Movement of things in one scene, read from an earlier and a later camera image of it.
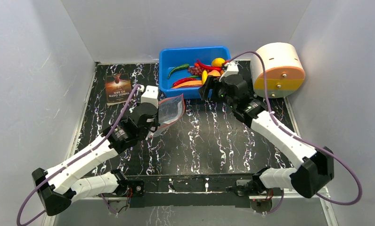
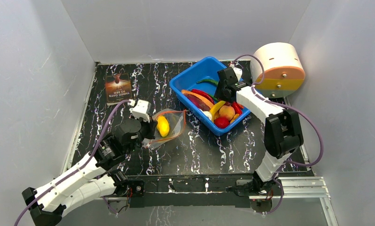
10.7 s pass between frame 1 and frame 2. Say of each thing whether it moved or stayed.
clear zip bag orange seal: moved
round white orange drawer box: stayed
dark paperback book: stayed
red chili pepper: moved
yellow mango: moved
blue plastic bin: moved
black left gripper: stayed
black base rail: stayed
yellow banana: moved
